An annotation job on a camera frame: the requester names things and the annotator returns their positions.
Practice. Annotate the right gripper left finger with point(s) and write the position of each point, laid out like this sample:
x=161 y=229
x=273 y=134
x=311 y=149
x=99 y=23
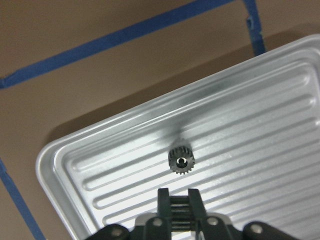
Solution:
x=148 y=226

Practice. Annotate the small black bearing gear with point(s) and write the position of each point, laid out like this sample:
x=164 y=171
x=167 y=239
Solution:
x=181 y=159

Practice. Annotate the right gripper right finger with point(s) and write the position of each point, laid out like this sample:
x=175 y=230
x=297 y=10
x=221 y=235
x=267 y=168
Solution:
x=216 y=226

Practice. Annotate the silver metal tray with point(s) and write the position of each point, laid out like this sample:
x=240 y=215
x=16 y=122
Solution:
x=254 y=130

